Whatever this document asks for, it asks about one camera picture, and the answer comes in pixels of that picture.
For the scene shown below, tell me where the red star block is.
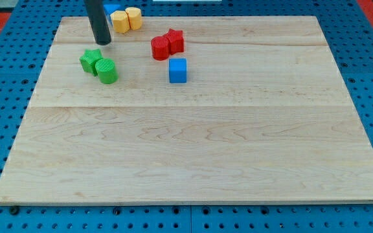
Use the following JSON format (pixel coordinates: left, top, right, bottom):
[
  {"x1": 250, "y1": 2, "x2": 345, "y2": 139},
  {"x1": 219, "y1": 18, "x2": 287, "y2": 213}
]
[{"x1": 164, "y1": 28, "x2": 185, "y2": 55}]

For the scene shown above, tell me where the blue triangle block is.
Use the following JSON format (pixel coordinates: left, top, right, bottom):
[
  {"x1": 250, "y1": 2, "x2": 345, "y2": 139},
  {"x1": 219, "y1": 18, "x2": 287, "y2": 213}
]
[{"x1": 103, "y1": 4, "x2": 121, "y2": 24}]

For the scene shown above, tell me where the red cylinder block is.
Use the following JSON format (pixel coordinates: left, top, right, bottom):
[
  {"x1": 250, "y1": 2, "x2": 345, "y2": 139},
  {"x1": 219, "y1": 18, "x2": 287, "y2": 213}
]
[{"x1": 151, "y1": 36, "x2": 170, "y2": 61}]

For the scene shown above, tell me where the yellow hexagon block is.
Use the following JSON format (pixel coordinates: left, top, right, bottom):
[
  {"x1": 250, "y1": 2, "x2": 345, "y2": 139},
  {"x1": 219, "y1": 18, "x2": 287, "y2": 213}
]
[{"x1": 110, "y1": 10, "x2": 130, "y2": 33}]

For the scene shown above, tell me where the green star block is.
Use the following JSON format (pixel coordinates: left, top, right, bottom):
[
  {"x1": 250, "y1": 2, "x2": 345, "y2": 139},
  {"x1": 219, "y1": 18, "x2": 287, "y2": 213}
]
[{"x1": 79, "y1": 49, "x2": 103, "y2": 76}]

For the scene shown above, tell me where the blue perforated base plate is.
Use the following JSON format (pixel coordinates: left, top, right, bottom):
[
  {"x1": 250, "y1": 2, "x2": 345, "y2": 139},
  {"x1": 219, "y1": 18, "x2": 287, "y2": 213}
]
[{"x1": 0, "y1": 0, "x2": 373, "y2": 232}]

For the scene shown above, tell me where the blue cube block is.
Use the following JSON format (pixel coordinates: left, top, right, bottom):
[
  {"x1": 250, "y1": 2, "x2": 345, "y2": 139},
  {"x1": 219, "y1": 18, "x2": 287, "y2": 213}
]
[{"x1": 168, "y1": 58, "x2": 187, "y2": 83}]

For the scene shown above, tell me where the wooden board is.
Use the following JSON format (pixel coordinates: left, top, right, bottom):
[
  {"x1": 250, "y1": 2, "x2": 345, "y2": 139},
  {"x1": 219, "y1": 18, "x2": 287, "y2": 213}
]
[{"x1": 0, "y1": 16, "x2": 373, "y2": 206}]

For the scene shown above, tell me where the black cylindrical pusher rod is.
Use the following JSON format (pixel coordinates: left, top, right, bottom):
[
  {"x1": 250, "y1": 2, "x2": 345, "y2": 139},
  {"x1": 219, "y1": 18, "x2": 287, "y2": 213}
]
[{"x1": 84, "y1": 0, "x2": 111, "y2": 45}]

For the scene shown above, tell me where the green cylinder block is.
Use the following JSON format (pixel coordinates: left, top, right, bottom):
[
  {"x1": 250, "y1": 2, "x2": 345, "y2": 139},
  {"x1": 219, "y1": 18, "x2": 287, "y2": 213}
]
[{"x1": 95, "y1": 58, "x2": 119, "y2": 84}]

